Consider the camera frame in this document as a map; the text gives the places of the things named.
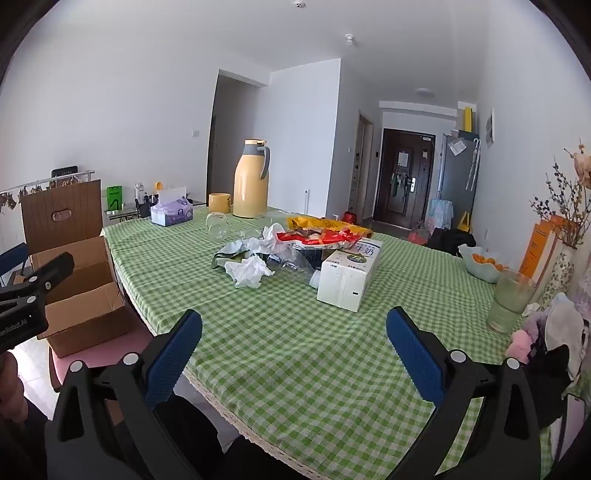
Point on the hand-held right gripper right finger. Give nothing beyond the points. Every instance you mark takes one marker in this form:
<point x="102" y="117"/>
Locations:
<point x="413" y="355"/>

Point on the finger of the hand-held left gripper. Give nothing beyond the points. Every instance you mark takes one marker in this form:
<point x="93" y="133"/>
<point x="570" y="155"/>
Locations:
<point x="53" y="270"/>

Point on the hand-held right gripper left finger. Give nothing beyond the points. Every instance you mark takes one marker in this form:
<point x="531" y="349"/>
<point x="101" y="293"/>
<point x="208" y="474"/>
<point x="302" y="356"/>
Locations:
<point x="173" y="355"/>

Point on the brown cardboard box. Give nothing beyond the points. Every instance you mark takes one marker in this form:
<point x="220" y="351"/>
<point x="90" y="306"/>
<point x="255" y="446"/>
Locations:
<point x="74" y="277"/>

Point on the white milk carton box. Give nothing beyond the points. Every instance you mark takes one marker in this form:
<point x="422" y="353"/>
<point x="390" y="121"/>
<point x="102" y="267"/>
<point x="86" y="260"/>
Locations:
<point x="348" y="277"/>

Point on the white tissue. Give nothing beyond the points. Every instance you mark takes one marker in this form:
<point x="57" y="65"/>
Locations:
<point x="247" y="272"/>

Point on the green foil packet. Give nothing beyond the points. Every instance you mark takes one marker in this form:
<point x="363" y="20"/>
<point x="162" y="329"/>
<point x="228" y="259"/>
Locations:
<point x="231" y="258"/>

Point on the red snack packet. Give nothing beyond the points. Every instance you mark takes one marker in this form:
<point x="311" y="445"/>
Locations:
<point x="318" y="239"/>

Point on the clear plastic bag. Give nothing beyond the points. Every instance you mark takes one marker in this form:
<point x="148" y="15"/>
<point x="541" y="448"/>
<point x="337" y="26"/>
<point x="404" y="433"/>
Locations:
<point x="291" y="261"/>

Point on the yellow snack packet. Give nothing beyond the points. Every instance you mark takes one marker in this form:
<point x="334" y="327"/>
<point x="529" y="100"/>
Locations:
<point x="332" y="225"/>

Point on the person's left hand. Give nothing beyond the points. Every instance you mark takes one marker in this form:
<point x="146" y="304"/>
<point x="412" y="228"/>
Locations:
<point x="10" y="387"/>

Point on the blue chair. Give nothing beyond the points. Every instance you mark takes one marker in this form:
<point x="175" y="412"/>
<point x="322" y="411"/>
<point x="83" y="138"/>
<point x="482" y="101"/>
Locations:
<point x="11" y="263"/>

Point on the pink seat cushion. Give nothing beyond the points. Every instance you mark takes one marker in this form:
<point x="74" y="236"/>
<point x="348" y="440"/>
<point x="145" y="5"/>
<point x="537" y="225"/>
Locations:
<point x="115" y="355"/>

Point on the metal drying rack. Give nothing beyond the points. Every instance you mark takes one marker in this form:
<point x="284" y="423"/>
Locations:
<point x="41" y="182"/>

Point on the folding camp table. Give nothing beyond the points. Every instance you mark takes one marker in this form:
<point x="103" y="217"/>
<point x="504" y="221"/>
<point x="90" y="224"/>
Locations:
<point x="124" y="213"/>

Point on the green paper bag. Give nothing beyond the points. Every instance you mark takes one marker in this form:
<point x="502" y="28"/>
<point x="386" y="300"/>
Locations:
<point x="115" y="197"/>

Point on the pink plush toy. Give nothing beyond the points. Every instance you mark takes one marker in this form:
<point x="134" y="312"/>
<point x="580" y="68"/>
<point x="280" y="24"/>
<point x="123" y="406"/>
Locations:
<point x="519" y="346"/>

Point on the green ribbed glass cup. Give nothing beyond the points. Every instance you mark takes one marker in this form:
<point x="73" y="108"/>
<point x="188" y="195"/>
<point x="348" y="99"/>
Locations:
<point x="510" y="300"/>

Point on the pile of small oranges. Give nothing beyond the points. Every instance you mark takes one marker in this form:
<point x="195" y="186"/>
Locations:
<point x="485" y="261"/>

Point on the black duffel bag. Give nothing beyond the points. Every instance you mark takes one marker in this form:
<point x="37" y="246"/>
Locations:
<point x="455" y="240"/>

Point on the purple tissue box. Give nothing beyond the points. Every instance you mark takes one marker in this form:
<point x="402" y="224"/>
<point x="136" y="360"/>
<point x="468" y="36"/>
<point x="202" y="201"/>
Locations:
<point x="171" y="213"/>

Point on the clear drinking glass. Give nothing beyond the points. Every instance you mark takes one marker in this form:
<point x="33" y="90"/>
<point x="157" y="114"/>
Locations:
<point x="217" y="226"/>

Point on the pink blue patterned bag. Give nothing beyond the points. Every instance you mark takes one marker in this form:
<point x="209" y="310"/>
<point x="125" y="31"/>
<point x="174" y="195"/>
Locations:
<point x="438" y="213"/>

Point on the red bag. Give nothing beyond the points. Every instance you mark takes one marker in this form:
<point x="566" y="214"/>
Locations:
<point x="348" y="216"/>

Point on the crumpled white paper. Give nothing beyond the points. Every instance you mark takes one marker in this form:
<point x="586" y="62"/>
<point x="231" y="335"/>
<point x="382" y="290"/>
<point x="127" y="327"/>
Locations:
<point x="273" y="235"/>

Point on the yellow mug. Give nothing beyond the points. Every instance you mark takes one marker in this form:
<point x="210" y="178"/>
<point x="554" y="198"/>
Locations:
<point x="219" y="202"/>

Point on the floral vase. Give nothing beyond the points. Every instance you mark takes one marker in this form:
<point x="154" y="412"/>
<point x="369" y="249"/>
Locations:
<point x="558" y="277"/>

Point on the dark brown entrance door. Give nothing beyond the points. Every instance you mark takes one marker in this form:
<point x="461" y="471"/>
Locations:
<point x="401" y="180"/>

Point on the grey refrigerator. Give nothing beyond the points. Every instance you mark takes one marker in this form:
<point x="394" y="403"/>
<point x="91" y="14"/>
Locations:
<point x="457" y="184"/>

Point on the yellow thermos jug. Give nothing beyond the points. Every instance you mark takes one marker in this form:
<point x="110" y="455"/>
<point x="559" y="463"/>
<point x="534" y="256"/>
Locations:
<point x="249" y="184"/>

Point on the white umbrella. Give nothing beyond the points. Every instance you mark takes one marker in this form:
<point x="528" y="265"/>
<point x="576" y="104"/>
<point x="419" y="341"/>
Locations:
<point x="473" y="161"/>

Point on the yellow box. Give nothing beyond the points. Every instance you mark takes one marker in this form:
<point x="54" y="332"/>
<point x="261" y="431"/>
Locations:
<point x="468" y="119"/>

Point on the round ceiling lamp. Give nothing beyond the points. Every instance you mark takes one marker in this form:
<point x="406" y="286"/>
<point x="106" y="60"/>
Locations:
<point x="425" y="92"/>

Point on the white smoke detector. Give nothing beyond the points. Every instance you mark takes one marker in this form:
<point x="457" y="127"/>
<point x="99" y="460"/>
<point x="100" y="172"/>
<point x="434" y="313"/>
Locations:
<point x="349" y="40"/>

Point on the wall picture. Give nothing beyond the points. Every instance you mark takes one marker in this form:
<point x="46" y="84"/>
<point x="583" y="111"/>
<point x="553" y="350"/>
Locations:
<point x="490" y="129"/>

